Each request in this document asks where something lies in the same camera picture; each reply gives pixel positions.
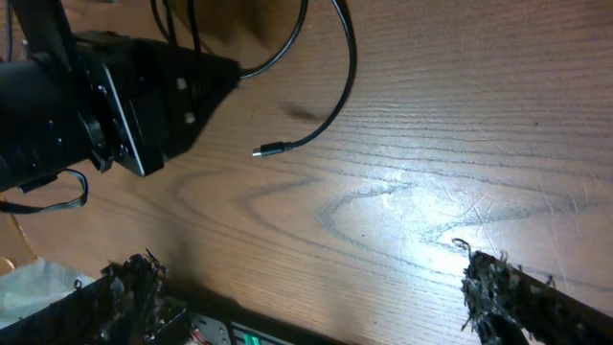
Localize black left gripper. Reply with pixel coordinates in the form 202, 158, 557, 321
76, 31, 239, 176

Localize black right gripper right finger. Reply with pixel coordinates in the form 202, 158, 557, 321
452, 238, 612, 344

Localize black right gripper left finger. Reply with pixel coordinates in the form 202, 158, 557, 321
1, 252, 192, 345

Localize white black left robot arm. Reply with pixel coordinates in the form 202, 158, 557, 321
1, 1, 239, 192

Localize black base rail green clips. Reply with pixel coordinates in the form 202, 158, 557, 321
162, 287, 346, 345

